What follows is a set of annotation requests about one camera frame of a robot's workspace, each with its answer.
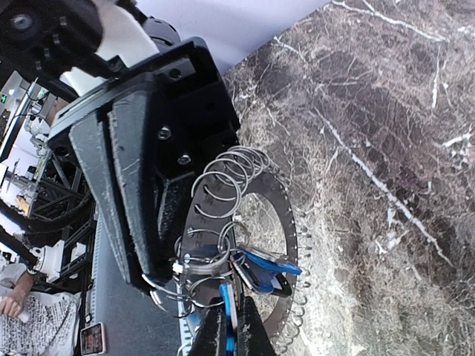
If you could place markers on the black disc with keyrings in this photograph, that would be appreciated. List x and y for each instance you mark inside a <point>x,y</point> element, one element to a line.
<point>240,198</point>

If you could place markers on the white slotted cable duct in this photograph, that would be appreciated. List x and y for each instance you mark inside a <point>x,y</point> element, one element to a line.
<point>99,291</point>

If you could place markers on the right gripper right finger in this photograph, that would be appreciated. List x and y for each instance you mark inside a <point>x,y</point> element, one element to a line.
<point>252,339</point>

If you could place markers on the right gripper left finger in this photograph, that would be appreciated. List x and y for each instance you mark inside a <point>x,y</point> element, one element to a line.
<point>211,336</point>

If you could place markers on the blue key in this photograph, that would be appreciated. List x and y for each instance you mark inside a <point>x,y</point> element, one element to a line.
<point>266,274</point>

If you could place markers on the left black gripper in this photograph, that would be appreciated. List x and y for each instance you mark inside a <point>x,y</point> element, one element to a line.
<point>153,126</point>

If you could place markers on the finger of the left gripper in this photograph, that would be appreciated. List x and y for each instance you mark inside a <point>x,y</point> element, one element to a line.
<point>92,146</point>

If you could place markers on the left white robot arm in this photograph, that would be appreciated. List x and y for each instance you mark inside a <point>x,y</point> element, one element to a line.
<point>131,36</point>

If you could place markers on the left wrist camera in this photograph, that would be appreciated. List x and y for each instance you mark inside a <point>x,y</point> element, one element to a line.
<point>48,38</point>

